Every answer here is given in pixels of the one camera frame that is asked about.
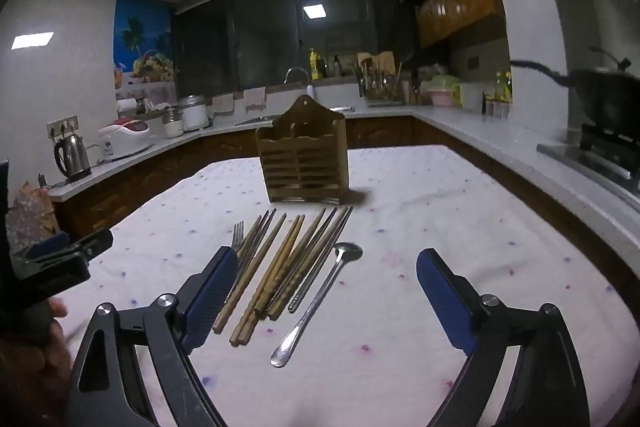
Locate person's left hand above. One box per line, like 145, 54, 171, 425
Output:
20, 297, 71, 358

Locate white red rice cooker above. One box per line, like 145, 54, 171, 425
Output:
97, 118, 155, 161

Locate sink faucet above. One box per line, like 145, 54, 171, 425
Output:
284, 67, 317, 100

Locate metal fork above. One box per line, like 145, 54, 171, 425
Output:
220, 221, 246, 308

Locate tropical wall poster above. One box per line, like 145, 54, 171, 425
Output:
114, 0, 177, 100

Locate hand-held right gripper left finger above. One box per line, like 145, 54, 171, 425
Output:
64, 246, 240, 427

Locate bunch of wooden chopsticks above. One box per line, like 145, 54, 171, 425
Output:
212, 206, 346, 348

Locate wooden utensil holder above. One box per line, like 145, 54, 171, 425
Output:
255, 95, 347, 204

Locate dish rack with utensils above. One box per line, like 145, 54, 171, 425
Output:
353, 59, 406, 108

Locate gas stove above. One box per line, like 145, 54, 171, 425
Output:
537, 123, 640, 194

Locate dark metal chopstick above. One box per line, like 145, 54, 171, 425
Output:
288, 206, 354, 314

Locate white dotted tablecloth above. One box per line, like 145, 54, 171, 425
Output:
50, 144, 632, 427

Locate white plastic container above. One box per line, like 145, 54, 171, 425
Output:
459, 82, 485, 112

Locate brown lower cabinets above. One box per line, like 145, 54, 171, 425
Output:
52, 116, 501, 242

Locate black wok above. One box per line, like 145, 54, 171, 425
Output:
510, 47, 640, 130

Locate white kitchen counter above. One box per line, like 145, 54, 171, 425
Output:
49, 101, 640, 268

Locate dark window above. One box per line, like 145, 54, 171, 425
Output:
171, 0, 417, 88

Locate floral printed cloth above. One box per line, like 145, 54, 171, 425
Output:
6, 181, 60, 258

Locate metal spoon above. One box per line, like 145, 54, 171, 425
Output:
270, 242, 364, 368

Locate glass jar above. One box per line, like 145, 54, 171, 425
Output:
162, 107, 185, 139

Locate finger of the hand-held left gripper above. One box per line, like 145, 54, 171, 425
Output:
25, 232, 71, 260
65, 228, 114, 264

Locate yellow oil bottles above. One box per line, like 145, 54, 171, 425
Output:
494, 71, 514, 104

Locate wall socket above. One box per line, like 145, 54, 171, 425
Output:
47, 115, 81, 140

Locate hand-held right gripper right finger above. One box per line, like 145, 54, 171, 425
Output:
416, 248, 587, 427

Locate steel electric kettle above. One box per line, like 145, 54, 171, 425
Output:
53, 133, 93, 184

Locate wooden cutting board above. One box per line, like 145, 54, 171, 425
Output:
357, 51, 397, 72

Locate green pink bowl stack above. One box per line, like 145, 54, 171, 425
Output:
426, 75, 462, 108

